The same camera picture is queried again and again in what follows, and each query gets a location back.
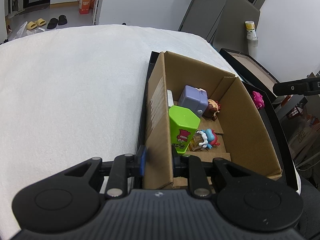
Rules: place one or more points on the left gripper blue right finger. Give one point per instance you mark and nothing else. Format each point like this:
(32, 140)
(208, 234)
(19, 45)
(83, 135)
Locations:
(190, 167)

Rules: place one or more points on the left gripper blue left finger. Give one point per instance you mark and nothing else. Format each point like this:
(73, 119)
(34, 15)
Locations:
(123, 167)

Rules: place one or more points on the blue monster beer mug figurine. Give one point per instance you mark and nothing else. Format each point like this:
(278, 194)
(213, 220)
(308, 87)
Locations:
(203, 140)

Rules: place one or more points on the pink dinosaur hood figurine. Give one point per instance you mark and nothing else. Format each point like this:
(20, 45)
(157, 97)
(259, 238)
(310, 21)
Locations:
(258, 100)

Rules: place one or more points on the green hexagonal toy box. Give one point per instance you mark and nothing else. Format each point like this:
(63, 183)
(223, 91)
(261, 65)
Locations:
(183, 125)

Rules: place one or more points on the brown cardboard box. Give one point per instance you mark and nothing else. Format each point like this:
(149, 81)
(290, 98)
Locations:
(212, 129)

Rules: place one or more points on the brown bear figurine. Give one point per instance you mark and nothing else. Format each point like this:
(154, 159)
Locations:
(213, 108)

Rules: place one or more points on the lilac cube toy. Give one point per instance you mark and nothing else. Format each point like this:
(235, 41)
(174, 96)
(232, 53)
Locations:
(195, 99)

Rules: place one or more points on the white charger block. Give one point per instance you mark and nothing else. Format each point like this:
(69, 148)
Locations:
(170, 98)

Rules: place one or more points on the black shallow tray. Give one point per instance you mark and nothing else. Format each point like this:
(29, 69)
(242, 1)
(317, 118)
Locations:
(272, 124)

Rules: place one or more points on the black box lid with cardboard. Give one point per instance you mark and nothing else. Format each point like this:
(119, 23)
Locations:
(249, 69)

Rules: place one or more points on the yellow white bottle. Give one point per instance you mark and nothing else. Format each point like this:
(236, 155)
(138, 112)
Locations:
(252, 38)

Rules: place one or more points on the black slipper pair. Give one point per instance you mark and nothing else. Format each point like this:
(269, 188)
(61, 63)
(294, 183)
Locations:
(54, 22)

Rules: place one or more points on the white plastic bag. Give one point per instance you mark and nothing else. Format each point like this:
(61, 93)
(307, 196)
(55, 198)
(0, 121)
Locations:
(22, 32)

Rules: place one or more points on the yellow slipper pair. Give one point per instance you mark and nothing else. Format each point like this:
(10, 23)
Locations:
(34, 24)

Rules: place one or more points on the orange cardboard box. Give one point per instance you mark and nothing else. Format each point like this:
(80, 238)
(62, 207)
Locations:
(85, 6)

